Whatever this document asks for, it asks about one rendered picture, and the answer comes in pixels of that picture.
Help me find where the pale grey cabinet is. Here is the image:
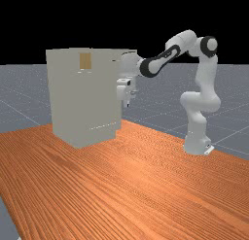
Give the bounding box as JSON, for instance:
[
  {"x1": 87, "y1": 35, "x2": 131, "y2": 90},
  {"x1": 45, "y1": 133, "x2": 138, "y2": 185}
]
[{"x1": 45, "y1": 48, "x2": 124, "y2": 151}]

